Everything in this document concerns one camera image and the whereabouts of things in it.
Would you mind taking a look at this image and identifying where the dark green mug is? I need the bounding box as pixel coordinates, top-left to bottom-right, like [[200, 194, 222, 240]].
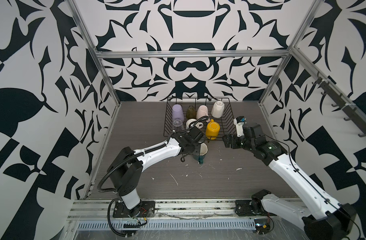
[[198, 143, 208, 165]]

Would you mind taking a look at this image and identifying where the yellow mug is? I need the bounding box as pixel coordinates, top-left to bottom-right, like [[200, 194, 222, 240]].
[[206, 120, 221, 140]]

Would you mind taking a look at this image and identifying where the white mug red inside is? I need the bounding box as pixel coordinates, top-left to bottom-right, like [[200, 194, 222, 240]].
[[186, 119, 198, 130]]

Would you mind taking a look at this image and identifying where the white faceted mug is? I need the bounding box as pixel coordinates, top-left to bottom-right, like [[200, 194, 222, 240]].
[[211, 101, 225, 119]]

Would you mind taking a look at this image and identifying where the olive textured glass cup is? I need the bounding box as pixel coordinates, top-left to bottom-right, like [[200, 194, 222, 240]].
[[186, 105, 197, 120]]

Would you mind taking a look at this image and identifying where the pink cream mug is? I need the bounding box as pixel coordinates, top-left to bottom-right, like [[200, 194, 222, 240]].
[[197, 105, 209, 120]]

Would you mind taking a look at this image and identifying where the lilac plastic cup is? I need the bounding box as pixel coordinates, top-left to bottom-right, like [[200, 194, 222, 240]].
[[172, 104, 185, 122]]

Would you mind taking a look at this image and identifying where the clear glass cup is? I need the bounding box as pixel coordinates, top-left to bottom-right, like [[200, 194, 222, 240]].
[[172, 119, 185, 133]]

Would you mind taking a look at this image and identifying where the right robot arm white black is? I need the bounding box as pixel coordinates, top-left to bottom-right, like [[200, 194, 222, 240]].
[[222, 124, 357, 240]]

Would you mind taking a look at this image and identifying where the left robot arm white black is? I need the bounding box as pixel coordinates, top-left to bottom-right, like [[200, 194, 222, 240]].
[[97, 116, 210, 238]]

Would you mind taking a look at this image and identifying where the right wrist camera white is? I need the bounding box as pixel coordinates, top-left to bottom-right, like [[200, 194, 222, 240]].
[[234, 116, 246, 138]]

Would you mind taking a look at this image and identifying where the black wire dish rack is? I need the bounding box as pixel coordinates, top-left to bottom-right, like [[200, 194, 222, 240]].
[[163, 96, 236, 142]]

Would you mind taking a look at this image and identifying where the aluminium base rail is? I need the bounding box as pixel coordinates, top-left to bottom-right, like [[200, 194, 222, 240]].
[[67, 197, 292, 221]]

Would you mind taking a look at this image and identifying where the wall hook rail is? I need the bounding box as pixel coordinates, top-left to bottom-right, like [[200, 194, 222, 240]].
[[312, 71, 366, 139]]

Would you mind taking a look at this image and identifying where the white slotted cable duct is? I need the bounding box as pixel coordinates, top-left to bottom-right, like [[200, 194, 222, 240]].
[[77, 219, 256, 231]]

